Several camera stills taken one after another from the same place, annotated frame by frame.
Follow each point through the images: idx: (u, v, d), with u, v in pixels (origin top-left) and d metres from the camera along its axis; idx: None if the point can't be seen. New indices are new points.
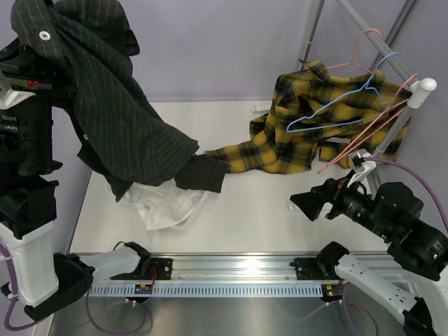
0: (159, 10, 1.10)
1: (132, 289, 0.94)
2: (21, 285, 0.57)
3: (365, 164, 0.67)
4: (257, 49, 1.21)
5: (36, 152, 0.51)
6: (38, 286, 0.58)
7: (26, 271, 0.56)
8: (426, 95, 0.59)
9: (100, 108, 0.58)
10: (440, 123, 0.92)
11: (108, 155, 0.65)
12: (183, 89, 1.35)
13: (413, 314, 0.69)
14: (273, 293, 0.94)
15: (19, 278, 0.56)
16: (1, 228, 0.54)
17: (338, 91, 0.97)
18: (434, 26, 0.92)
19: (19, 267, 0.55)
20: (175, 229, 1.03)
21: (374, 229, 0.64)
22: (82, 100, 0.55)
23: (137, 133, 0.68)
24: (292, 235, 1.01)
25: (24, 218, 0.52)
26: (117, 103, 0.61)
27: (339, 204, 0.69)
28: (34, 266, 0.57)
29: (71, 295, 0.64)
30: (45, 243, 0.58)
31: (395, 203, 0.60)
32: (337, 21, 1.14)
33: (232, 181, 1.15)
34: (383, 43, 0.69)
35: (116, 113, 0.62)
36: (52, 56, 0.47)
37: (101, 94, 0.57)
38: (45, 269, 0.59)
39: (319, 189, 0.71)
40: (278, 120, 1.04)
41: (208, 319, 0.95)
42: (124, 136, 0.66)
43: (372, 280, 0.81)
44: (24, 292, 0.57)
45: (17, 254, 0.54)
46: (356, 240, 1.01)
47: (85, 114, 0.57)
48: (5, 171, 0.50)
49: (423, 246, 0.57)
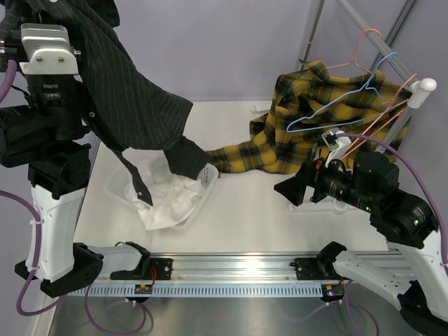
0: (159, 10, 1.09)
1: (132, 289, 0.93)
2: (45, 257, 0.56)
3: (339, 142, 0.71)
4: (258, 48, 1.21)
5: (69, 117, 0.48)
6: (62, 257, 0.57)
7: (52, 241, 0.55)
8: (425, 95, 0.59)
9: (106, 69, 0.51)
10: (441, 122, 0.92)
11: (122, 125, 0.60)
12: (183, 89, 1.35)
13: (407, 296, 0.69)
14: (273, 293, 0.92)
15: (43, 248, 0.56)
16: (40, 190, 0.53)
17: (338, 91, 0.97)
18: (435, 26, 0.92)
19: (47, 236, 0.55)
20: (175, 229, 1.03)
21: (358, 202, 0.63)
22: (89, 61, 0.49)
23: (143, 94, 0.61)
24: (292, 236, 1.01)
25: (67, 179, 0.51)
26: (117, 66, 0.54)
27: (322, 185, 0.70)
28: (60, 237, 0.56)
29: (84, 275, 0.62)
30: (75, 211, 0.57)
31: (370, 170, 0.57)
32: (337, 21, 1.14)
33: (232, 181, 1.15)
34: (383, 43, 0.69)
35: (119, 78, 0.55)
36: (66, 18, 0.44)
37: (104, 55, 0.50)
38: (68, 244, 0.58)
39: (300, 173, 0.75)
40: (278, 120, 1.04)
41: (208, 319, 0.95)
42: (131, 100, 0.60)
43: (368, 270, 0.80)
44: (45, 264, 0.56)
45: (50, 215, 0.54)
46: (356, 240, 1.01)
47: (94, 80, 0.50)
48: (45, 138, 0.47)
49: (404, 213, 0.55)
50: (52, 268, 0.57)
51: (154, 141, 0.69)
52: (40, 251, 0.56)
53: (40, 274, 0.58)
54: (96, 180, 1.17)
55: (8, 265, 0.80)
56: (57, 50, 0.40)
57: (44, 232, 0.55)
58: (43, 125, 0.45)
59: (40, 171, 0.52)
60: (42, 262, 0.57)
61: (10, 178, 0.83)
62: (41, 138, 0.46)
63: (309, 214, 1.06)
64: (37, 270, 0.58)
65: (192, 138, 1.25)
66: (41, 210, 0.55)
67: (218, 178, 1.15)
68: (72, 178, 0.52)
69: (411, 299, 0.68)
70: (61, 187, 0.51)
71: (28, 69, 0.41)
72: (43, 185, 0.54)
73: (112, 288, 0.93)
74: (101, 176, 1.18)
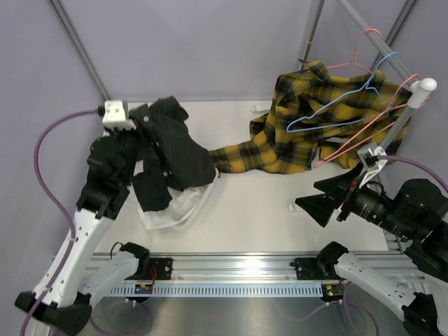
0: (159, 11, 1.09)
1: (132, 289, 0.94)
2: (61, 277, 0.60)
3: (379, 163, 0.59)
4: (258, 48, 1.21)
5: (131, 162, 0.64)
6: (73, 285, 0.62)
7: (78, 260, 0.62)
8: (426, 95, 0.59)
9: (174, 148, 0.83)
10: (441, 123, 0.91)
11: (185, 177, 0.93)
12: (183, 89, 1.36)
13: (413, 309, 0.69)
14: (273, 293, 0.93)
15: (64, 269, 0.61)
16: (84, 211, 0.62)
17: (338, 92, 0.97)
18: (435, 26, 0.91)
19: (75, 253, 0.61)
20: (175, 229, 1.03)
21: (394, 229, 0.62)
22: (163, 145, 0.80)
23: (193, 155, 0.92)
24: (292, 236, 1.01)
25: (110, 206, 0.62)
26: (184, 145, 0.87)
27: (353, 205, 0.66)
28: (82, 260, 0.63)
29: (76, 318, 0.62)
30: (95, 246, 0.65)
31: (421, 204, 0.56)
32: (337, 21, 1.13)
33: (232, 181, 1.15)
34: (384, 43, 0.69)
35: (183, 149, 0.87)
36: (146, 127, 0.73)
37: (171, 141, 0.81)
38: (81, 272, 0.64)
39: (330, 194, 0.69)
40: (278, 120, 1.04)
41: (209, 319, 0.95)
42: (186, 159, 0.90)
43: (374, 278, 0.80)
44: (59, 287, 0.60)
45: (85, 234, 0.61)
46: (355, 239, 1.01)
47: (168, 152, 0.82)
48: (120, 160, 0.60)
49: (446, 248, 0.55)
50: (64, 290, 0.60)
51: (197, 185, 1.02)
52: (59, 271, 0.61)
53: (48, 298, 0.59)
54: None
55: (8, 266, 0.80)
56: (115, 102, 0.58)
57: (73, 250, 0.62)
58: (119, 149, 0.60)
59: (90, 199, 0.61)
60: (57, 283, 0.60)
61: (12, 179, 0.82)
62: (120, 163, 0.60)
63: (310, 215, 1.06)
64: (45, 294, 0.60)
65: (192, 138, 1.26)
66: (75, 229, 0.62)
67: (218, 178, 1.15)
68: (115, 207, 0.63)
69: (417, 312, 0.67)
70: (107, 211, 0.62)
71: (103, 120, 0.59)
72: (88, 208, 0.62)
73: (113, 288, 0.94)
74: None
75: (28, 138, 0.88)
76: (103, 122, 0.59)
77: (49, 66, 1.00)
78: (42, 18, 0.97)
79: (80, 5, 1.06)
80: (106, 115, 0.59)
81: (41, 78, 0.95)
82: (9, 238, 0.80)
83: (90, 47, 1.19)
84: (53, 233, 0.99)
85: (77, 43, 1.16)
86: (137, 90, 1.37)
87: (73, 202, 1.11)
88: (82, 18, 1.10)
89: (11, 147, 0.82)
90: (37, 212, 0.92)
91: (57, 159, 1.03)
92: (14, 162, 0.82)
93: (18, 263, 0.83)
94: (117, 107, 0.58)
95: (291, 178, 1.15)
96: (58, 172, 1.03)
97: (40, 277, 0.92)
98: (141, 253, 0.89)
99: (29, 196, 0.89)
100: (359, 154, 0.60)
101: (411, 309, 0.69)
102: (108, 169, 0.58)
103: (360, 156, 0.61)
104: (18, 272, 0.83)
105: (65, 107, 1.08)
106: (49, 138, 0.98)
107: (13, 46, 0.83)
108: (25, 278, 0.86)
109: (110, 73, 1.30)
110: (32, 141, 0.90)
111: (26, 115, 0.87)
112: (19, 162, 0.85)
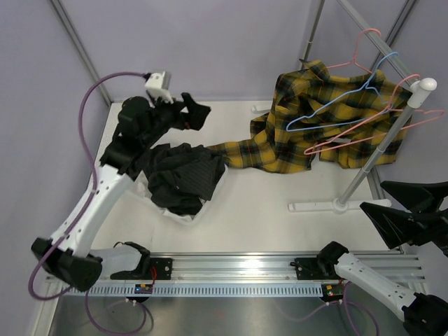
0: (159, 10, 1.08)
1: (132, 289, 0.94)
2: (78, 226, 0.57)
3: None
4: (258, 49, 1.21)
5: (159, 129, 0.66)
6: (89, 236, 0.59)
7: (94, 213, 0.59)
8: (426, 95, 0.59)
9: (184, 175, 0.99)
10: (439, 122, 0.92)
11: (204, 190, 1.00)
12: (183, 89, 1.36)
13: (413, 310, 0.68)
14: (272, 293, 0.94)
15: (82, 220, 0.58)
16: (108, 168, 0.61)
17: (338, 92, 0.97)
18: (436, 26, 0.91)
19: (94, 206, 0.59)
20: (176, 229, 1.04)
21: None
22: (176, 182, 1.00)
23: (206, 169, 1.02)
24: (292, 236, 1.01)
25: (133, 167, 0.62)
26: (199, 166, 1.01)
27: (441, 237, 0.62)
28: (99, 216, 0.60)
29: (85, 278, 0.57)
30: (116, 197, 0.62)
31: None
32: (337, 20, 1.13)
33: (232, 178, 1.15)
34: (384, 42, 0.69)
35: (197, 169, 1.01)
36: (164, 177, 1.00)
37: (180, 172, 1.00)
38: (99, 223, 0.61)
39: (421, 221, 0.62)
40: (277, 120, 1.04)
41: (209, 319, 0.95)
42: (203, 176, 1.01)
43: (372, 277, 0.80)
44: (78, 233, 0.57)
45: (106, 187, 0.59)
46: (355, 237, 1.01)
47: (183, 181, 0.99)
48: (137, 124, 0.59)
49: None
50: (81, 240, 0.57)
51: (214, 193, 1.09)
52: (77, 221, 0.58)
53: (65, 245, 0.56)
54: None
55: (9, 266, 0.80)
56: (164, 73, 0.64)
57: (92, 201, 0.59)
58: (145, 109, 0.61)
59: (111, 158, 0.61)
60: (75, 232, 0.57)
61: (13, 179, 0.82)
62: (135, 124, 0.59)
63: (309, 214, 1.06)
64: (62, 241, 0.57)
65: (192, 138, 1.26)
66: (94, 178, 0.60)
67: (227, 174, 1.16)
68: (135, 171, 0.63)
69: (418, 313, 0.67)
70: (129, 170, 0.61)
71: (145, 83, 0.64)
72: (110, 165, 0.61)
73: (112, 288, 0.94)
74: None
75: (27, 138, 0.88)
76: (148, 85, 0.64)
77: (49, 66, 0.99)
78: (42, 17, 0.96)
79: (80, 5, 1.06)
80: (154, 80, 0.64)
81: (41, 78, 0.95)
82: (9, 236, 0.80)
83: (91, 47, 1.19)
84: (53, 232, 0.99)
85: (77, 42, 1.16)
86: (137, 90, 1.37)
87: (73, 201, 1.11)
88: (82, 18, 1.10)
89: (12, 147, 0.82)
90: (38, 211, 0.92)
91: (59, 159, 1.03)
92: (13, 162, 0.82)
93: (19, 262, 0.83)
94: (162, 75, 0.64)
95: (291, 177, 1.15)
96: (59, 172, 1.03)
97: (40, 276, 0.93)
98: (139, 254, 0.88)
99: (30, 196, 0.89)
100: None
101: (411, 309, 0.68)
102: (132, 127, 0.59)
103: None
104: (18, 271, 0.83)
105: (65, 106, 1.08)
106: (49, 138, 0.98)
107: (12, 46, 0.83)
108: (25, 276, 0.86)
109: (110, 73, 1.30)
110: (33, 141, 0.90)
111: (26, 115, 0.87)
112: (19, 163, 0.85)
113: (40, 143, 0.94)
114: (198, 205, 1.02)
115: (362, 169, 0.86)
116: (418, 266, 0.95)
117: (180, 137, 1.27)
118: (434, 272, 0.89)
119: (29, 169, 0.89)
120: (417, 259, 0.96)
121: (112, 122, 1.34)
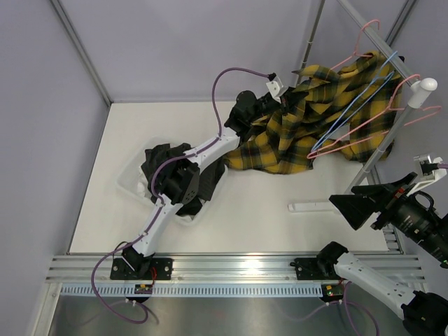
0: (159, 10, 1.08)
1: (132, 289, 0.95)
2: (204, 150, 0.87)
3: (435, 172, 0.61)
4: (258, 48, 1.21)
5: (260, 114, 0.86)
6: (206, 161, 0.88)
7: (216, 150, 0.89)
8: (426, 95, 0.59)
9: None
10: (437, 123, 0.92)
11: (204, 190, 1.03)
12: (184, 89, 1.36)
13: (411, 308, 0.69)
14: (272, 293, 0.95)
15: (206, 151, 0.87)
16: (229, 131, 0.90)
17: (343, 85, 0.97)
18: (437, 26, 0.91)
19: (218, 145, 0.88)
20: (178, 229, 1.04)
21: (435, 250, 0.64)
22: None
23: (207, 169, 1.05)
24: (292, 236, 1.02)
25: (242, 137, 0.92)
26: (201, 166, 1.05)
27: (393, 215, 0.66)
28: (214, 153, 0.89)
29: (190, 190, 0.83)
30: (223, 152, 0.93)
31: None
32: (337, 21, 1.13)
33: (233, 178, 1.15)
34: (385, 43, 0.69)
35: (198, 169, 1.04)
36: None
37: None
38: (211, 159, 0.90)
39: (372, 194, 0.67)
40: (283, 130, 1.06)
41: (209, 319, 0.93)
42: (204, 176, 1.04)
43: (372, 276, 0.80)
44: (206, 153, 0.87)
45: (227, 139, 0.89)
46: (355, 237, 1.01)
47: None
48: (247, 115, 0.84)
49: None
50: (203, 162, 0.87)
51: (214, 194, 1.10)
52: (204, 148, 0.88)
53: (195, 158, 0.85)
54: (99, 178, 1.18)
55: (9, 267, 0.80)
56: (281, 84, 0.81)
57: (217, 143, 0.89)
58: (255, 102, 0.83)
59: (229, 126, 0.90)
60: (201, 155, 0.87)
61: (12, 179, 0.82)
62: (246, 115, 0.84)
63: (309, 214, 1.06)
64: (192, 155, 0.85)
65: (193, 138, 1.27)
66: (220, 129, 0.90)
67: (228, 175, 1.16)
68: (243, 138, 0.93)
69: (416, 311, 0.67)
70: (240, 139, 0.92)
71: (267, 82, 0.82)
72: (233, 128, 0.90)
73: (126, 289, 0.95)
74: (100, 176, 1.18)
75: (26, 138, 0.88)
76: (269, 85, 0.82)
77: (50, 66, 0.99)
78: (42, 17, 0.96)
79: (80, 5, 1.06)
80: (271, 85, 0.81)
81: (40, 78, 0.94)
82: (8, 236, 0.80)
83: (90, 46, 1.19)
84: (53, 233, 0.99)
85: (77, 43, 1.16)
86: (138, 90, 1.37)
87: (73, 201, 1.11)
88: (82, 17, 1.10)
89: (11, 147, 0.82)
90: (38, 211, 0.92)
91: (58, 159, 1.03)
92: (12, 163, 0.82)
93: (18, 263, 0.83)
94: (276, 88, 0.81)
95: (291, 178, 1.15)
96: (59, 171, 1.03)
97: (40, 276, 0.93)
98: (151, 253, 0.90)
99: (29, 196, 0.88)
100: (416, 160, 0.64)
101: (410, 308, 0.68)
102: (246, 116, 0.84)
103: (417, 163, 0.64)
104: (18, 272, 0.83)
105: (65, 106, 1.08)
106: (48, 138, 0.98)
107: (11, 47, 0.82)
108: (24, 276, 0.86)
109: (110, 73, 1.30)
110: (31, 141, 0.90)
111: (25, 116, 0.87)
112: (18, 162, 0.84)
113: (40, 143, 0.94)
114: (197, 204, 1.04)
115: (362, 169, 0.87)
116: (418, 266, 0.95)
117: (181, 137, 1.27)
118: (434, 272, 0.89)
119: (29, 169, 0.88)
120: (417, 259, 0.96)
121: (111, 123, 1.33)
